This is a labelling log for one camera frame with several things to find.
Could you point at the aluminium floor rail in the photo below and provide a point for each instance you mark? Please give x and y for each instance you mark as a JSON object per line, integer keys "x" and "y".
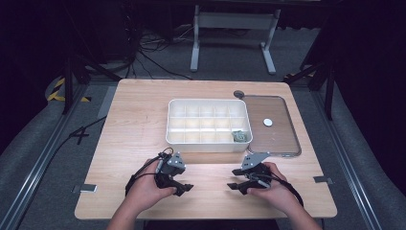
{"x": 346, "y": 159}
{"x": 38, "y": 163}

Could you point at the person's right hand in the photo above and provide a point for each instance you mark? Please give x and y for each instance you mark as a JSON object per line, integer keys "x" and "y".
{"x": 277, "y": 195}

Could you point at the metal table bracket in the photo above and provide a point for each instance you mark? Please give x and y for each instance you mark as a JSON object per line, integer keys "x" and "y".
{"x": 85, "y": 188}
{"x": 323, "y": 179}

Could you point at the grey round table grommet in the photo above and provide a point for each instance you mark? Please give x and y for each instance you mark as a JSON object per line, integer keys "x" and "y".
{"x": 238, "y": 94}

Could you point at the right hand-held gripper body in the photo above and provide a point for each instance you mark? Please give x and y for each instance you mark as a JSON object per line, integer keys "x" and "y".
{"x": 257, "y": 172}

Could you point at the black tripod stand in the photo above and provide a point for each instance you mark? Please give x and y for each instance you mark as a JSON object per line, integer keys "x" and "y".
{"x": 76, "y": 73}
{"x": 322, "y": 76}

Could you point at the light green cloth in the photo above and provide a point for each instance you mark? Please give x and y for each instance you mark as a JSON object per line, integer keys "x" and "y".
{"x": 239, "y": 136}

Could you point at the clear box lid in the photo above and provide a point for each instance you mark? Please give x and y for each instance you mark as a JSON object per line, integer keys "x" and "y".
{"x": 274, "y": 111}

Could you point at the person's left hand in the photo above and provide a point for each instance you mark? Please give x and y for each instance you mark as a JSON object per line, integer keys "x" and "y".
{"x": 145, "y": 191}

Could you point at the grey metal table frame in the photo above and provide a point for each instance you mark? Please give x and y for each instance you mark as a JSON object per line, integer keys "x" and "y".
{"x": 234, "y": 20}

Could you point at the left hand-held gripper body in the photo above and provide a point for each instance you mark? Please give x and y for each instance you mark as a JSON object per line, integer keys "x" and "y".
{"x": 170, "y": 169}

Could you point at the yellow black hazard tape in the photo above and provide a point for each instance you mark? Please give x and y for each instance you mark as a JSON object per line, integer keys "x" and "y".
{"x": 55, "y": 92}

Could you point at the white divided storage box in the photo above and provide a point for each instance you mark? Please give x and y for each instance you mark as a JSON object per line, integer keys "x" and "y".
{"x": 207, "y": 124}

